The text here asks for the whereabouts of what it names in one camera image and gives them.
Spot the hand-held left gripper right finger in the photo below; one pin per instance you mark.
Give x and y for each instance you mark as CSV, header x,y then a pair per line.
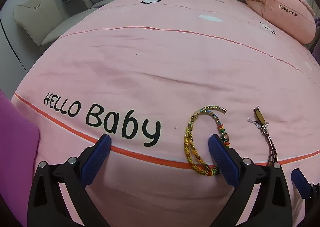
x,y
222,159

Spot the folded pink duvet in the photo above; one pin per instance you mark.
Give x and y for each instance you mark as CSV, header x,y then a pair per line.
x,y
277,9

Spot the purple plastic basin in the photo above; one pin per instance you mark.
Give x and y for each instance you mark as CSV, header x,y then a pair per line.
x,y
17,142

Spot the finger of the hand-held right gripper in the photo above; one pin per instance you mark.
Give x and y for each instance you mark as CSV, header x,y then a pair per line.
x,y
300,182

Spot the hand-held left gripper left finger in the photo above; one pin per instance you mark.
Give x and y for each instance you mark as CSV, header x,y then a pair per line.
x,y
96,159

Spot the purple fuzzy blanket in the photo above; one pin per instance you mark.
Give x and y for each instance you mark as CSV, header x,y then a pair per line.
x,y
317,47

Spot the pink printed bedsheet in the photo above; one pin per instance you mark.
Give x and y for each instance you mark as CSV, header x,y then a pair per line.
x,y
150,67

